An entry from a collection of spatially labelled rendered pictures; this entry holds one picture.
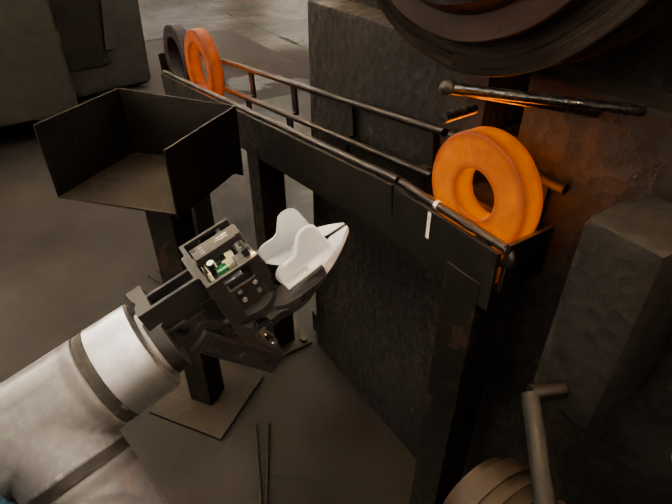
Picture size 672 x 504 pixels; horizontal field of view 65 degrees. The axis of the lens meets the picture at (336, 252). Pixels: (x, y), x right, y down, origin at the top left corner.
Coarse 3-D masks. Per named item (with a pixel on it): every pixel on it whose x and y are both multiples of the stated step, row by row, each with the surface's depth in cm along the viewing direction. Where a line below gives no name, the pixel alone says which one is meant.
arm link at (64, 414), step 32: (64, 352) 44; (0, 384) 44; (32, 384) 42; (64, 384) 42; (96, 384) 42; (0, 416) 41; (32, 416) 41; (64, 416) 42; (96, 416) 43; (128, 416) 45; (0, 448) 40; (32, 448) 41; (64, 448) 41; (96, 448) 43; (0, 480) 41; (32, 480) 40
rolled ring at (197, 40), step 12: (192, 36) 128; (204, 36) 125; (192, 48) 134; (204, 48) 124; (216, 48) 125; (192, 60) 136; (204, 60) 126; (216, 60) 125; (192, 72) 138; (216, 72) 126; (204, 84) 138; (216, 84) 128
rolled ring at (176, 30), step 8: (168, 24) 141; (176, 24) 141; (168, 32) 143; (176, 32) 138; (184, 32) 139; (168, 40) 146; (176, 40) 139; (168, 48) 149; (176, 48) 150; (168, 56) 150; (176, 56) 151; (184, 56) 138; (168, 64) 152; (176, 64) 152; (184, 64) 140; (176, 72) 152; (184, 72) 142
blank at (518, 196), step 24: (456, 144) 63; (480, 144) 60; (504, 144) 58; (456, 168) 64; (480, 168) 61; (504, 168) 58; (528, 168) 57; (456, 192) 66; (504, 192) 59; (528, 192) 57; (480, 216) 65; (504, 216) 60; (528, 216) 58; (504, 240) 61
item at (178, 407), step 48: (144, 96) 99; (48, 144) 89; (96, 144) 99; (144, 144) 106; (192, 144) 84; (96, 192) 93; (144, 192) 92; (192, 192) 87; (192, 384) 125; (240, 384) 132
